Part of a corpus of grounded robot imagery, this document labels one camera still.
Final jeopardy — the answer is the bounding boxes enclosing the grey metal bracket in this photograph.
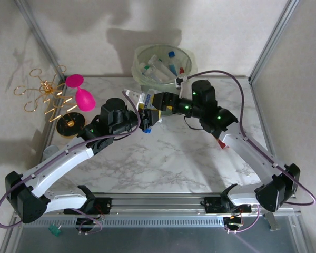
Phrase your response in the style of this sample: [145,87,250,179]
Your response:
[263,212,280,232]

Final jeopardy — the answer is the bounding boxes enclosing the pink plastic wine glass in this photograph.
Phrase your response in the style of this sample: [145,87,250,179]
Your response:
[65,73,96,112]

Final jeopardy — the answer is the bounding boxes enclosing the aluminium front rail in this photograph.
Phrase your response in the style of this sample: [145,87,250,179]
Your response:
[13,193,302,219]

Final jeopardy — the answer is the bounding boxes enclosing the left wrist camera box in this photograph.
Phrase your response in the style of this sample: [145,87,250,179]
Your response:
[123,89,150,106]

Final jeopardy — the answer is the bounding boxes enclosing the small clear bottle green collar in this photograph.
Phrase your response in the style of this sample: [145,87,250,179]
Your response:
[144,65,159,80]

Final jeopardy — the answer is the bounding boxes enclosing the green translucent trash bin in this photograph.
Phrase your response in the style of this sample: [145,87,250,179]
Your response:
[133,44,195,116]

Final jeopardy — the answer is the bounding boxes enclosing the green terminal connector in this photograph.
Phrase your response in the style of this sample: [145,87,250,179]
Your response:
[47,223,63,237]

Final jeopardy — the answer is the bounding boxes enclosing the grey round lid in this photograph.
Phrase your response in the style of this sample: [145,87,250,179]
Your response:
[43,145,61,160]

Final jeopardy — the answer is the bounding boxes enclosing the aluminium table side rail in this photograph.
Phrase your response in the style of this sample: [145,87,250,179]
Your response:
[249,77,285,194]

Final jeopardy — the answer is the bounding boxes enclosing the gold wire stand black base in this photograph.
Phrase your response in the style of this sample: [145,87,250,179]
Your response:
[13,65,86,138]

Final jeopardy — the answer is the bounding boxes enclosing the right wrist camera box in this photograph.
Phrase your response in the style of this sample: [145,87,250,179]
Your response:
[174,75,189,97]

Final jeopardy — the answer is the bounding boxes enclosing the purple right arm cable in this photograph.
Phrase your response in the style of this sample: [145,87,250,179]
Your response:
[186,70,316,235]

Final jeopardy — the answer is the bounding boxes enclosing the aluminium frame post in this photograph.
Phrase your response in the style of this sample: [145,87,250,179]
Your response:
[14,0,68,81]
[248,0,300,84]

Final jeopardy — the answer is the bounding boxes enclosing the slotted grey cable duct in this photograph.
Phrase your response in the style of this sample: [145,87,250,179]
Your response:
[22,217,226,228]

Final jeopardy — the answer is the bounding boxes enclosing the green plastic bin liner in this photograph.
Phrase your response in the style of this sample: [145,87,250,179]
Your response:
[131,44,198,85]

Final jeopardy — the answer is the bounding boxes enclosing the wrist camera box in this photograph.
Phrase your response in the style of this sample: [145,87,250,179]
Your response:
[123,89,150,106]
[174,75,189,97]

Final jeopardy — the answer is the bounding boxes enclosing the soda water bottle blue cap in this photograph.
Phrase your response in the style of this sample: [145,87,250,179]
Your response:
[141,89,165,134]

